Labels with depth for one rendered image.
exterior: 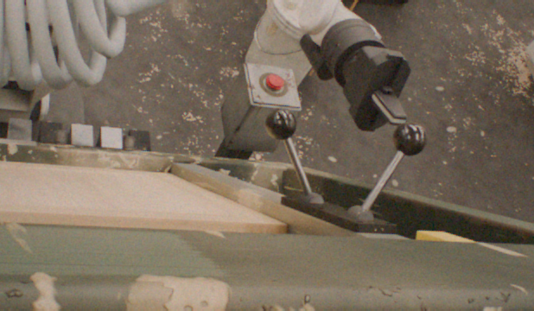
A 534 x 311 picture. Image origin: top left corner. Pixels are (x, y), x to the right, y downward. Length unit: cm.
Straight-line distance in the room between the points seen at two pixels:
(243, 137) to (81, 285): 147
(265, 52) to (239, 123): 123
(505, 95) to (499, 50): 31
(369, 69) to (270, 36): 177
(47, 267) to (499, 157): 319
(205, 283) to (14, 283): 5
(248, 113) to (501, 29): 258
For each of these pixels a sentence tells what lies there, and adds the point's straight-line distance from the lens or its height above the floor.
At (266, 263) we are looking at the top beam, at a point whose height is 185.
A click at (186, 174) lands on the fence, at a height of 98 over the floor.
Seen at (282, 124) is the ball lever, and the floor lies 142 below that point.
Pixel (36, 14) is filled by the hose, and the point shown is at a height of 183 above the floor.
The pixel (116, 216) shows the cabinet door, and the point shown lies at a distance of 85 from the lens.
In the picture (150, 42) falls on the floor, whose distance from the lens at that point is 292.
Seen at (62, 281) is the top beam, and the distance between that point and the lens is 20.
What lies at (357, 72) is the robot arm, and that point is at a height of 137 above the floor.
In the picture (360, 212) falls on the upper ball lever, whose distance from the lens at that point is 80.
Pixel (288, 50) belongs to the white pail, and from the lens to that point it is 278.
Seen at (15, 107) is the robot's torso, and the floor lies 35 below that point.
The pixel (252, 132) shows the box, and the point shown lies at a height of 83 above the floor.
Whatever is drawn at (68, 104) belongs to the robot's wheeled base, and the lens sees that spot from 242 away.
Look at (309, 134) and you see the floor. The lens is 289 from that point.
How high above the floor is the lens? 205
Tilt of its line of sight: 48 degrees down
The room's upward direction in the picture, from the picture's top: 33 degrees clockwise
